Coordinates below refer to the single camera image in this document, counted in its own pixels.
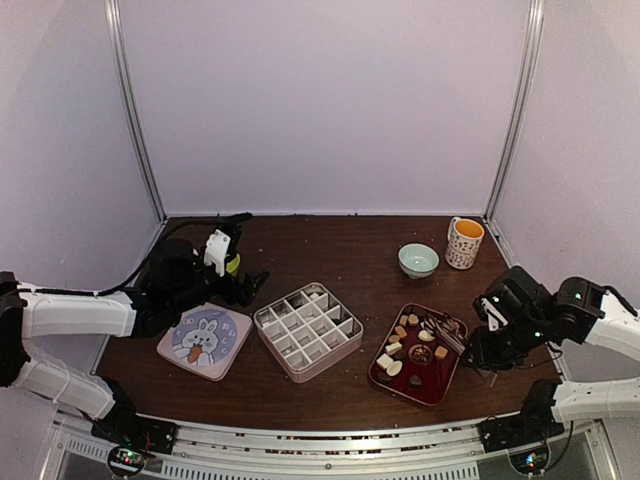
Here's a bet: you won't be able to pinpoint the pink compartment tin box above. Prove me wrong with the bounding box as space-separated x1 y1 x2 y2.
253 282 364 384

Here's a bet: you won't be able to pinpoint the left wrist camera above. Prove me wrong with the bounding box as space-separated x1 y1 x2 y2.
203 223 242 277

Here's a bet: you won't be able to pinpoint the metal tongs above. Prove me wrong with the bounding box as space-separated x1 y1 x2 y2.
424 312 468 356

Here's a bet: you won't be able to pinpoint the bunny picture tin lid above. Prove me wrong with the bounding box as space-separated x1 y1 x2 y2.
156 303 253 382

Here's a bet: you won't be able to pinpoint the dark red chocolate tray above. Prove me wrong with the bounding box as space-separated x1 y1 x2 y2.
368 303 461 406

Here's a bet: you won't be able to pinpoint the floral mug orange inside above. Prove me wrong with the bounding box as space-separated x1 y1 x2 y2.
445 217 485 270

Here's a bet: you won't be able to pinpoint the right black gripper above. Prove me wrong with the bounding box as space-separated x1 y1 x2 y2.
460 314 549 370

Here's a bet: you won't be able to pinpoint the lime green bowl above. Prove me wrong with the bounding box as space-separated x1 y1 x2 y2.
225 253 241 276

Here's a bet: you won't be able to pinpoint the pale blue ceramic bowl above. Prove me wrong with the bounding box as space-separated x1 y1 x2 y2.
397 243 440 279

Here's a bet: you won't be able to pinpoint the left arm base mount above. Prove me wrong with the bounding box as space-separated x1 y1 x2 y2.
85 414 178 479

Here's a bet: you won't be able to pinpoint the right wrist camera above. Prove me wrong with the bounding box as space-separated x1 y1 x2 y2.
474 296 508 332

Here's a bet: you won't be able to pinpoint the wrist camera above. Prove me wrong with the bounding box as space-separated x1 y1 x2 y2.
474 296 508 332
203 223 242 277

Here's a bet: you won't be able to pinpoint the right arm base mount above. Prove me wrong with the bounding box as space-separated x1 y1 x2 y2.
478 413 565 478

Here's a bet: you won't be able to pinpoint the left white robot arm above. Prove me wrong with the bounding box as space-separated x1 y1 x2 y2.
1 232 269 444

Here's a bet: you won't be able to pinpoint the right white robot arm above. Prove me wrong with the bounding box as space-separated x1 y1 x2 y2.
463 266 639 444

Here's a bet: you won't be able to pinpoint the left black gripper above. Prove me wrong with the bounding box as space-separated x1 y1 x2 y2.
168 262 269 315

